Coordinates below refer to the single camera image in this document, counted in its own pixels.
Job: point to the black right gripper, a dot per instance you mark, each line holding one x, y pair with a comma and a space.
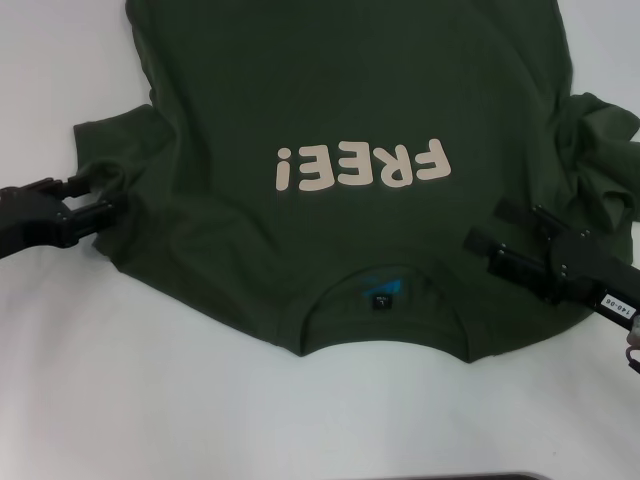
585, 270

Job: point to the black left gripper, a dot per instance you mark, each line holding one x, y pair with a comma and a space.
30, 220

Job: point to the dark green FREE! t-shirt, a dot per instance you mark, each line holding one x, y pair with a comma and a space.
350, 90

